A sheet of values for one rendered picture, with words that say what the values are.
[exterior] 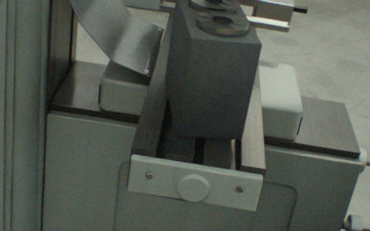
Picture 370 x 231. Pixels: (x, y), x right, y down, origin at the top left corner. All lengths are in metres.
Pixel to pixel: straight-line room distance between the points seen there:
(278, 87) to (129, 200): 0.49
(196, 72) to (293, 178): 0.64
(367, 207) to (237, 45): 1.89
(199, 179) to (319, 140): 0.62
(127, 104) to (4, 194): 0.40
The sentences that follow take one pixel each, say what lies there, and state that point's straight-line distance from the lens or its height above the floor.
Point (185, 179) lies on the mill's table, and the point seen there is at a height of 0.93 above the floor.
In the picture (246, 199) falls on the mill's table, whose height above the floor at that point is 0.91.
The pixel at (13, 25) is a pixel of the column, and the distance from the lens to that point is 1.46.
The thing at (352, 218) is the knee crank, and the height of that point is 0.57.
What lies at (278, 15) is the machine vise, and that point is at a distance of 1.68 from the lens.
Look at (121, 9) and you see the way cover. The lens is 1.73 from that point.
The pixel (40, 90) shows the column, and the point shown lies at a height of 0.81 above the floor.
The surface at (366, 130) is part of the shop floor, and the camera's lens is 3.48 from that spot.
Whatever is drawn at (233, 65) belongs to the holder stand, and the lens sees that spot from 1.06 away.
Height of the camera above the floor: 1.53
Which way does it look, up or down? 28 degrees down
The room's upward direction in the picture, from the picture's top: 9 degrees clockwise
